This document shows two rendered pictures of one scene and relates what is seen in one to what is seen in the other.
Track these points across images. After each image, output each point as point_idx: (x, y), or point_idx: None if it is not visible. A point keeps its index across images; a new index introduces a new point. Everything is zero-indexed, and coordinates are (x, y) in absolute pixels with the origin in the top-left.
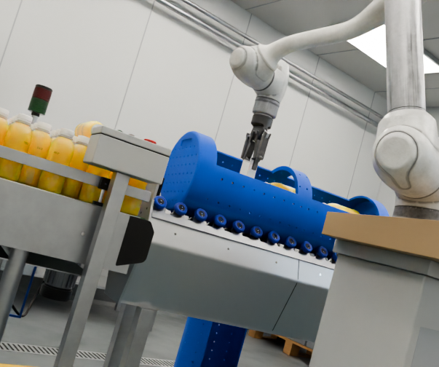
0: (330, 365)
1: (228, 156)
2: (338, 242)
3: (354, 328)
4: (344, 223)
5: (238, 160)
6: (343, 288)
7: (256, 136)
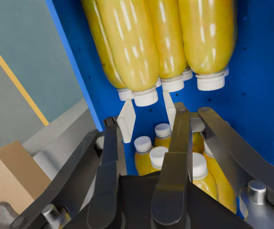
0: (68, 119)
1: None
2: (31, 156)
3: (47, 134)
4: None
5: None
6: (46, 141)
7: (97, 183)
